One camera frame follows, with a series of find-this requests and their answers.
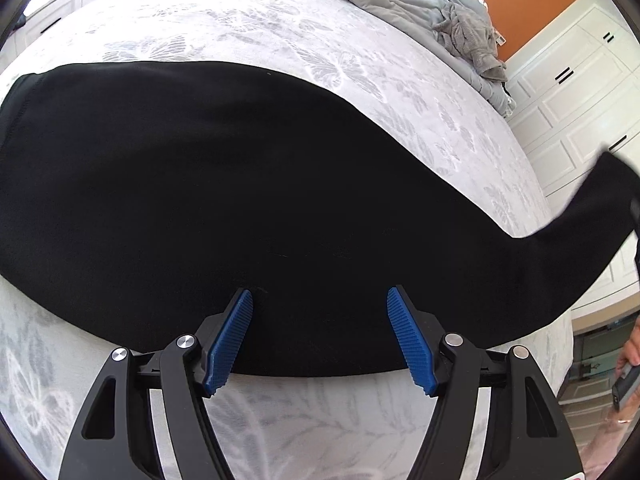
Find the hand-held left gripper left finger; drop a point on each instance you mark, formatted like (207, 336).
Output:
(230, 345)

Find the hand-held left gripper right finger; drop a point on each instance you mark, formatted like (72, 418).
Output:
(410, 345)

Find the black pants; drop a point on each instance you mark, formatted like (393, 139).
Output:
(250, 185)

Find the person's right hand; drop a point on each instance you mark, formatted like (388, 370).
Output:
(632, 345)

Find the grey green storage bin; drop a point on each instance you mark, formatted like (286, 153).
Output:
(597, 355)

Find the white wardrobe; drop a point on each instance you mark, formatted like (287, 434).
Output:
(565, 110)

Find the crumpled grey garment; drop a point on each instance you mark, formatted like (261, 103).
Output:
(470, 40)

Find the white window bench cabinet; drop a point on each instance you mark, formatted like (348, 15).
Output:
(65, 5)

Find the white wall switch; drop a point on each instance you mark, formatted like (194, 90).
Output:
(499, 37)

